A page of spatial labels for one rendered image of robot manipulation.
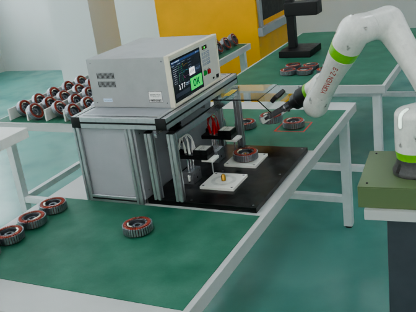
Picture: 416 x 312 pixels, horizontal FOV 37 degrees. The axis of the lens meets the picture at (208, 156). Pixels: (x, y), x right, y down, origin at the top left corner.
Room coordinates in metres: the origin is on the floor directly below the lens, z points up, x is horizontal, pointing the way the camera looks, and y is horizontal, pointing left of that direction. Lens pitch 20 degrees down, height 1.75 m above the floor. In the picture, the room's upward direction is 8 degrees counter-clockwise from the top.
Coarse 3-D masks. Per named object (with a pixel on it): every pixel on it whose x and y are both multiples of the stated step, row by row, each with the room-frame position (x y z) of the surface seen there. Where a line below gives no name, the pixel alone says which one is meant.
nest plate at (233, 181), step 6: (216, 174) 2.43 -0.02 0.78; (228, 174) 2.41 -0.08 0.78; (234, 174) 2.41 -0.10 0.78; (240, 174) 2.40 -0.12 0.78; (210, 180) 2.37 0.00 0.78; (216, 180) 2.37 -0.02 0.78; (228, 180) 2.35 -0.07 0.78; (234, 180) 2.34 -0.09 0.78; (240, 180) 2.33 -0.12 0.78; (204, 186) 2.32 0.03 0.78; (210, 186) 2.31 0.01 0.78; (216, 186) 2.30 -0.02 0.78; (222, 186) 2.29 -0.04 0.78; (228, 186) 2.28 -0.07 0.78; (234, 186) 2.28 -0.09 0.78
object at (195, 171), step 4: (192, 168) 2.42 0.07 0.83; (196, 168) 2.42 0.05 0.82; (200, 168) 2.44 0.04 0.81; (184, 172) 2.40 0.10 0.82; (188, 172) 2.39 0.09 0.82; (192, 172) 2.38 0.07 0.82; (196, 172) 2.41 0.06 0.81; (200, 172) 2.44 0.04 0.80; (184, 176) 2.40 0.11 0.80; (192, 176) 2.38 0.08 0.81; (196, 176) 2.41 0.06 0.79; (200, 176) 2.43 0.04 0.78; (184, 180) 2.40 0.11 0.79; (192, 180) 2.38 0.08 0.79; (196, 180) 2.40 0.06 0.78
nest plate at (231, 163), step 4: (260, 156) 2.58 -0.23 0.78; (264, 156) 2.57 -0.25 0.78; (228, 160) 2.58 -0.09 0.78; (232, 160) 2.57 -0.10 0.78; (256, 160) 2.53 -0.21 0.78; (260, 160) 2.52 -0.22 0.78; (224, 164) 2.54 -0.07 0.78; (228, 164) 2.53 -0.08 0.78; (232, 164) 2.52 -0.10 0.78; (236, 164) 2.52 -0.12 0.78; (240, 164) 2.51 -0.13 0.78; (244, 164) 2.50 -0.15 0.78; (248, 164) 2.50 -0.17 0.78; (252, 164) 2.49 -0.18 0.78; (256, 164) 2.49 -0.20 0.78
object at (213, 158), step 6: (186, 150) 2.45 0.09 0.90; (198, 150) 2.37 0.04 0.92; (204, 150) 2.36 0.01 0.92; (210, 150) 2.38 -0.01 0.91; (180, 156) 2.41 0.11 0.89; (186, 156) 2.39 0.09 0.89; (192, 156) 2.38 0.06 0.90; (198, 156) 2.37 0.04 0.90; (204, 156) 2.35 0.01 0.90; (210, 156) 2.38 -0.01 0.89; (216, 156) 2.38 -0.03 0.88; (186, 162) 2.40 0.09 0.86; (192, 162) 2.44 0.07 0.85
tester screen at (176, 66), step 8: (184, 56) 2.46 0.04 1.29; (192, 56) 2.52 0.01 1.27; (176, 64) 2.40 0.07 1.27; (184, 64) 2.45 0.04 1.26; (192, 64) 2.51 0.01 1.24; (200, 64) 2.57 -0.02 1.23; (176, 72) 2.39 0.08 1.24; (184, 72) 2.45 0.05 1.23; (200, 72) 2.56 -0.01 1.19; (176, 80) 2.38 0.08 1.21; (184, 80) 2.44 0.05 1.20; (176, 88) 2.37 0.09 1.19; (184, 88) 2.43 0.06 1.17; (184, 96) 2.42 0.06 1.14
